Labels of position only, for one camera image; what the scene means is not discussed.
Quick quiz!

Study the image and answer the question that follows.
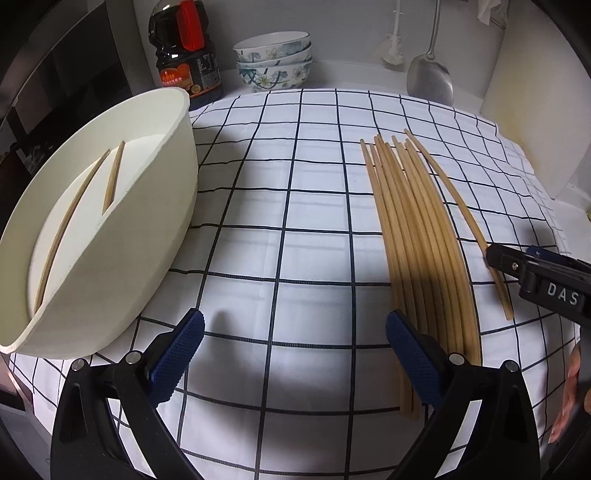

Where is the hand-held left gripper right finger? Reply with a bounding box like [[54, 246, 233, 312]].
[[385, 310, 541, 480]]

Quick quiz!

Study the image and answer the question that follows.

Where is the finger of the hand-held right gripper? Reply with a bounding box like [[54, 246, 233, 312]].
[[486, 244, 528, 283], [526, 247, 591, 269]]

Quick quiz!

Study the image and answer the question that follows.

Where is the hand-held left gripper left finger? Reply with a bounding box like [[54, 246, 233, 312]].
[[50, 309, 206, 480]]

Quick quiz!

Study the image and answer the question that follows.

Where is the bundle of wooden chopsticks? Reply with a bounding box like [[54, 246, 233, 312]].
[[360, 134, 483, 422]]

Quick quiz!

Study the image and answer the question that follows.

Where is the white plastic basin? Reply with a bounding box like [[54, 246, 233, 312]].
[[0, 87, 200, 361]]

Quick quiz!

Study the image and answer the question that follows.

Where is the single wooden chopstick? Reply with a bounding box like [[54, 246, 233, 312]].
[[34, 148, 110, 313], [102, 141, 126, 214]]

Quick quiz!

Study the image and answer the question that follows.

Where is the person's right hand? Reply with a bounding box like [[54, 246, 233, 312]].
[[549, 344, 583, 445]]

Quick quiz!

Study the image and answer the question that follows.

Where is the white black checkered cloth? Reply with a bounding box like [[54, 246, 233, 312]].
[[9, 88, 583, 480]]

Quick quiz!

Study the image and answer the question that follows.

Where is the cream cutting board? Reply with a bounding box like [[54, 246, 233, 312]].
[[480, 23, 591, 199]]

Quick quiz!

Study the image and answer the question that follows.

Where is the metal spatula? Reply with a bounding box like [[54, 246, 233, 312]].
[[406, 0, 455, 107]]

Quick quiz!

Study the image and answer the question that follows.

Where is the light hanging rag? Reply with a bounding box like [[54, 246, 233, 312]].
[[475, 0, 502, 26]]

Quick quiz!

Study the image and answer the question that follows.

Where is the dark soy sauce bottle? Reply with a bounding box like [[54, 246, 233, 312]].
[[148, 0, 225, 112]]

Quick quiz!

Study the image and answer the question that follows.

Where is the black gas stove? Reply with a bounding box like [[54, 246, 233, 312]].
[[0, 28, 139, 185]]

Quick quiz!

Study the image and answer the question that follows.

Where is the white floral ceramic bowl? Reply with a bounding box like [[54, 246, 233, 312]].
[[235, 51, 314, 71], [237, 60, 314, 94], [233, 31, 312, 63]]

